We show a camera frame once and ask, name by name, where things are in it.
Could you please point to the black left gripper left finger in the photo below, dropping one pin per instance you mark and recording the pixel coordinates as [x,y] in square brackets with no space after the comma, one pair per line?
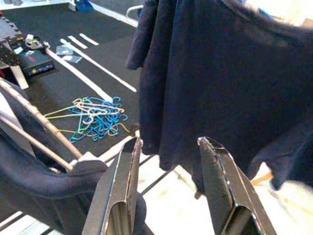
[115,186]

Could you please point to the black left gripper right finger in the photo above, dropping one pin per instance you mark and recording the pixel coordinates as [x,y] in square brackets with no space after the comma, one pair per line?
[225,195]

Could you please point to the grey clothes hanger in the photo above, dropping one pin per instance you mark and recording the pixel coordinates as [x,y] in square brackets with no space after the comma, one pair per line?
[49,126]

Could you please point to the dark navy shirt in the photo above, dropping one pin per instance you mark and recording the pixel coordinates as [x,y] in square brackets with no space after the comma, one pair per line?
[220,85]

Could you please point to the tangled coloured hanger pile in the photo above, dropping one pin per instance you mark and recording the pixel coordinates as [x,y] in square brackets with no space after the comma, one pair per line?
[97,117]

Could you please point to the white chair wooden legs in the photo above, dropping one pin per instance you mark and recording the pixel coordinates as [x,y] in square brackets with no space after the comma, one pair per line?
[261,178]

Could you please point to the black metal clothes rack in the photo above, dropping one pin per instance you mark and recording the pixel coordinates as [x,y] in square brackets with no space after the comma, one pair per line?
[135,129]

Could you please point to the navy polo shirt gold print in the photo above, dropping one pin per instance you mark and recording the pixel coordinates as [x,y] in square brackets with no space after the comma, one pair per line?
[36,181]

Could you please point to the long white floor strip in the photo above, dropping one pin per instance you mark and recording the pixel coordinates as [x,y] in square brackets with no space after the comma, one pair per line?
[97,64]
[78,74]

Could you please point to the small clear plastic bag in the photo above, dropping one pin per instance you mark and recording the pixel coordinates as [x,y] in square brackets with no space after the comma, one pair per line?
[72,59]
[64,50]

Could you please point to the black box red label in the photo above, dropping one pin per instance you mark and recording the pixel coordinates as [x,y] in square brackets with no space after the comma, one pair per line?
[36,63]

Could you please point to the short white floor strip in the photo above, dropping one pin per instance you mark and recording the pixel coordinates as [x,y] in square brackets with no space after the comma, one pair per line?
[89,39]
[77,42]

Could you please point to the black floor mat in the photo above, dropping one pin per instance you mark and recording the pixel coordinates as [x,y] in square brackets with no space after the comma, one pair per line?
[115,31]

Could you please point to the silver metal clamp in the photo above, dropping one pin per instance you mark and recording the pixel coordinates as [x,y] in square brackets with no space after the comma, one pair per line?
[36,42]

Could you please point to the black foam puzzle tile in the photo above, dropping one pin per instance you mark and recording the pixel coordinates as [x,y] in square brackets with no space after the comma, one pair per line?
[9,41]

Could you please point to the blue dustpan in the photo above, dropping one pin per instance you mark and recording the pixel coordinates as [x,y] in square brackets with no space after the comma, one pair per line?
[84,5]

